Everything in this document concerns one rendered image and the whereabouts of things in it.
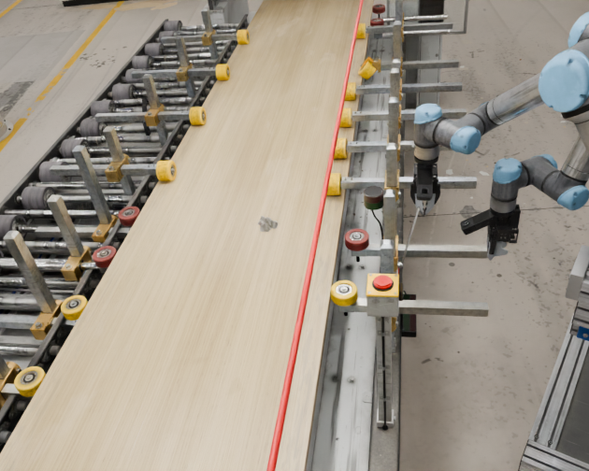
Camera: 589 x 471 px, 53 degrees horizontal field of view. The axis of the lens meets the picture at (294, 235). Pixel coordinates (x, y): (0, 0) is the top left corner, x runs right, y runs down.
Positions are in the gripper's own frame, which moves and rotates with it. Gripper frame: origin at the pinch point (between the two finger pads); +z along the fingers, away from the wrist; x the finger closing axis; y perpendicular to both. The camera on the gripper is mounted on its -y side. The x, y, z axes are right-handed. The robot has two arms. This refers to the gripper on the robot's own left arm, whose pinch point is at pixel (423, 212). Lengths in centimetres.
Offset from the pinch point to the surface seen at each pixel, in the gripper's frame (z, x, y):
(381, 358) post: 0, 11, -59
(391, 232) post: 1.8, 10.1, -7.7
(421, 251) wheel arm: 13.3, 0.7, -3.5
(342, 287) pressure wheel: 7.6, 23.9, -26.8
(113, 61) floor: 99, 296, 381
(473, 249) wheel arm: 12.7, -15.7, -2.8
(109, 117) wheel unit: 4, 141, 76
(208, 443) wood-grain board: 9, 51, -80
